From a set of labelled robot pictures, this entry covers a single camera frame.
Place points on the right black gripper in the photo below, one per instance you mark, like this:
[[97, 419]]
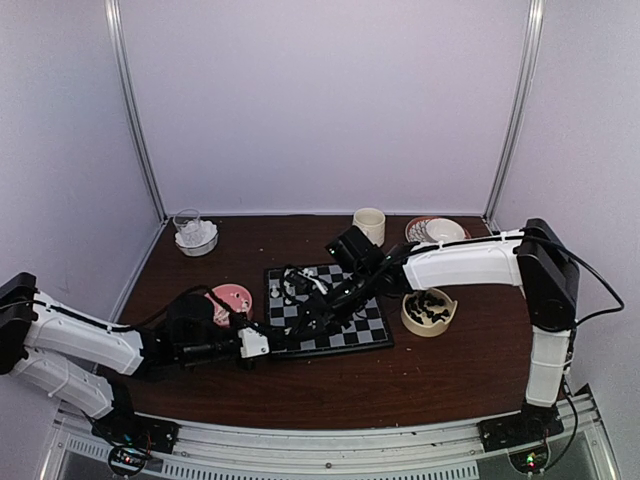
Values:
[[331, 310]]

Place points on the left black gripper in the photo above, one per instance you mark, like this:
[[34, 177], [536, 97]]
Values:
[[274, 343]]

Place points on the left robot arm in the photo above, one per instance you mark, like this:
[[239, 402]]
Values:
[[41, 336]]

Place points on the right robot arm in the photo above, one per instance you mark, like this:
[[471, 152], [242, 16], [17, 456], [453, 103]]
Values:
[[531, 259]]

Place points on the black white chess board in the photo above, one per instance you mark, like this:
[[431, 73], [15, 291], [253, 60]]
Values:
[[305, 304]]

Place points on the white chess pieces pile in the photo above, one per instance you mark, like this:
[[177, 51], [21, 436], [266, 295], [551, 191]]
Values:
[[237, 303]]

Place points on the black chess pieces pile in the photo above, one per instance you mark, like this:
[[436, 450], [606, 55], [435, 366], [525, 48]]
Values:
[[425, 307]]

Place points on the pink bowl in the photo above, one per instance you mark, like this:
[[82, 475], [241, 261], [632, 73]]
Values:
[[225, 289]]

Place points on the cream bowl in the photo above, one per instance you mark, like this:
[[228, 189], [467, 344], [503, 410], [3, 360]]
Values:
[[429, 330]]

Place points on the cream ribbed mug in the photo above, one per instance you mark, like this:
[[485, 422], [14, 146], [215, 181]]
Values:
[[372, 222]]

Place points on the patterned saucer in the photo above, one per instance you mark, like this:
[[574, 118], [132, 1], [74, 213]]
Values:
[[415, 230]]

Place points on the clear glass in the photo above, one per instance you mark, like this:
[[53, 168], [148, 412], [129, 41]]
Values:
[[187, 222]]

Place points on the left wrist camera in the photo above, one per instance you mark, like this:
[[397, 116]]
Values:
[[252, 344]]

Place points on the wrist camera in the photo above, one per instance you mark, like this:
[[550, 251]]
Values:
[[252, 344], [305, 281]]

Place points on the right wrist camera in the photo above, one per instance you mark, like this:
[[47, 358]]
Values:
[[305, 281]]

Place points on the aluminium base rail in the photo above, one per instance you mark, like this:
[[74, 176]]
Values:
[[451, 450]]

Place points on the right aluminium frame post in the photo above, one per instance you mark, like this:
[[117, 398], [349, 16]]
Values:
[[525, 77]]

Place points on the aluminium frame post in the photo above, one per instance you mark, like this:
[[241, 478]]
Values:
[[525, 77], [117, 36]]

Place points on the left aluminium frame post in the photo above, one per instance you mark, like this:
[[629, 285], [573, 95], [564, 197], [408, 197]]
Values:
[[117, 36]]

